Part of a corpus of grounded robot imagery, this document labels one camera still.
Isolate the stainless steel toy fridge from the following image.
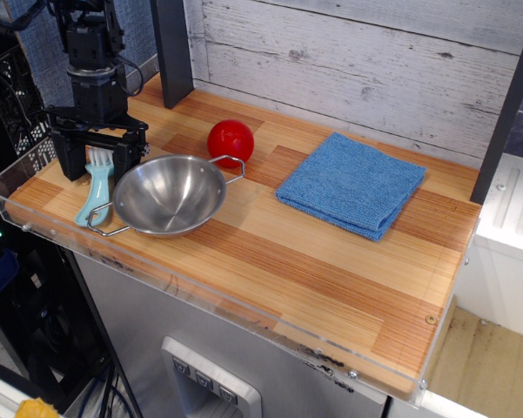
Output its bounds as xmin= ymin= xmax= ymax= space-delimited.
xmin=75 ymin=254 xmax=388 ymax=417

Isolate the grey dispenser button panel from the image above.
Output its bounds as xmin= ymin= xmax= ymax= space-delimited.
xmin=161 ymin=336 xmax=263 ymax=417

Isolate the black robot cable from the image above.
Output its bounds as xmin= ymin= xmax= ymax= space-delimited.
xmin=112 ymin=54 xmax=145 ymax=98

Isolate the yellow object at corner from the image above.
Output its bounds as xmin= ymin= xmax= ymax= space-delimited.
xmin=15 ymin=398 xmax=60 ymax=418

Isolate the light blue scrub brush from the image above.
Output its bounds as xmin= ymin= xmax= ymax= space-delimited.
xmin=75 ymin=147 xmax=114 ymax=227

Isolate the black plastic crate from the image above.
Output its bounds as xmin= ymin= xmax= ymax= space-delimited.
xmin=0 ymin=46 xmax=49 ymax=155

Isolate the white ribbed side unit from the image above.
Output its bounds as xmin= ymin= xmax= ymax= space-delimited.
xmin=453 ymin=154 xmax=523 ymax=334

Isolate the folded blue cloth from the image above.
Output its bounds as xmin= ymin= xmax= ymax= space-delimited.
xmin=275 ymin=132 xmax=426 ymax=242

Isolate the red ball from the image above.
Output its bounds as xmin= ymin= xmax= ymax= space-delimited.
xmin=207 ymin=119 xmax=254 ymax=162

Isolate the dark grey right post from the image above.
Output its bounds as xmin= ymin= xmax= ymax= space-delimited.
xmin=470 ymin=48 xmax=523 ymax=205

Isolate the dark grey left post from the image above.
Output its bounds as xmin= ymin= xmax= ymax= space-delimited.
xmin=151 ymin=0 xmax=194 ymax=109

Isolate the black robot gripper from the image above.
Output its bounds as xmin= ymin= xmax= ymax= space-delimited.
xmin=47 ymin=64 xmax=149 ymax=181

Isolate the clear acrylic table guard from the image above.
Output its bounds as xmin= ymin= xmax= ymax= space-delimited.
xmin=0 ymin=145 xmax=479 ymax=402

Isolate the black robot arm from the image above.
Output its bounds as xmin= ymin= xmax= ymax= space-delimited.
xmin=46 ymin=1 xmax=148 ymax=180

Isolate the dark grey post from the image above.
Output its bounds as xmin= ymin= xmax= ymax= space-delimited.
xmin=470 ymin=48 xmax=523 ymax=205
xmin=151 ymin=0 xmax=194 ymax=109

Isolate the stainless steel two-handled bowl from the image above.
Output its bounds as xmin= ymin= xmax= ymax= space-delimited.
xmin=87 ymin=154 xmax=245 ymax=238

